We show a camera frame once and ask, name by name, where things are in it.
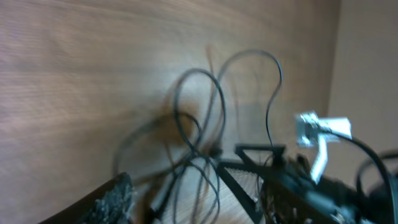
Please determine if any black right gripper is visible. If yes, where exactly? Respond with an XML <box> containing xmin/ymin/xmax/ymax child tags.
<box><xmin>216</xmin><ymin>144</ymin><xmax>358</xmax><ymax>223</ymax></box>

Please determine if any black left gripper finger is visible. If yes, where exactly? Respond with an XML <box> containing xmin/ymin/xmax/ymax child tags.
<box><xmin>42</xmin><ymin>172</ymin><xmax>132</xmax><ymax>224</ymax></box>

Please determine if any thin black cable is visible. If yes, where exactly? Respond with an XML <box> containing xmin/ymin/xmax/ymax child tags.
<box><xmin>198</xmin><ymin>49</ymin><xmax>284</xmax><ymax>150</ymax></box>

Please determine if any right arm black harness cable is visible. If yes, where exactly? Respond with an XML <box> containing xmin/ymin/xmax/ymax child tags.
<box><xmin>323</xmin><ymin>130</ymin><xmax>398</xmax><ymax>224</ymax></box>

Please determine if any thick black USB cable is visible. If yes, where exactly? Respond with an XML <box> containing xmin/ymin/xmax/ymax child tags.
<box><xmin>113</xmin><ymin>68</ymin><xmax>227</xmax><ymax>224</ymax></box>

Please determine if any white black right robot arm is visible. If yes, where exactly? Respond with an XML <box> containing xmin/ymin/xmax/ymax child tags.
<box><xmin>217</xmin><ymin>144</ymin><xmax>391</xmax><ymax>223</ymax></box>

